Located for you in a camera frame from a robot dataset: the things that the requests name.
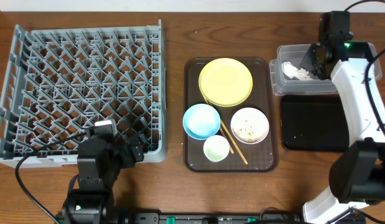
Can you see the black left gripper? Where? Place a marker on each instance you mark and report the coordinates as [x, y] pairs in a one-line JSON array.
[[127, 152]]

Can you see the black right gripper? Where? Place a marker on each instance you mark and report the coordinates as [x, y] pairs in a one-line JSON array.
[[308, 62]]

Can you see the light blue bowl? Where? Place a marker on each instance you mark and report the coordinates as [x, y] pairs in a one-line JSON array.
[[201, 121]]

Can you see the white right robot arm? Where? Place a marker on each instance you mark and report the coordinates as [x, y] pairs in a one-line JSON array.
[[357, 177]]

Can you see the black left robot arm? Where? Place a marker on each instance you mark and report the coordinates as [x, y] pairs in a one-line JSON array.
[[90, 196]]

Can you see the clear plastic waste bin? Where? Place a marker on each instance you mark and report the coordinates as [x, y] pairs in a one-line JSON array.
[[284, 85]]

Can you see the black waste tray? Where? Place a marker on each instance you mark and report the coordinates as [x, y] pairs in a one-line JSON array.
[[314, 123]]

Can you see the grey plastic dishwasher rack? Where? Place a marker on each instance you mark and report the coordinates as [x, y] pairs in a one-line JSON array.
[[60, 82]]

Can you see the crumpled white tissue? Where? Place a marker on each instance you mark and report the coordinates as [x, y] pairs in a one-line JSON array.
[[295, 73]]

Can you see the small pale green cup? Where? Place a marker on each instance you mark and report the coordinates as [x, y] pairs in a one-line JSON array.
[[215, 148]]

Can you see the wooden chopstick with pattern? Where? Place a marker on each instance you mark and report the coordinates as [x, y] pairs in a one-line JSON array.
[[224, 131]]

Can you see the yellow plate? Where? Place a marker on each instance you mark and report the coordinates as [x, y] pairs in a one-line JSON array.
[[225, 82]]

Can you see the dark brown serving tray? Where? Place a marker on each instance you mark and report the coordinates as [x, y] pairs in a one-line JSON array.
[[260, 157]]

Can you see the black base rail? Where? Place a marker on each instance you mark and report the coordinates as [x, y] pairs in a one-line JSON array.
[[156, 218]]

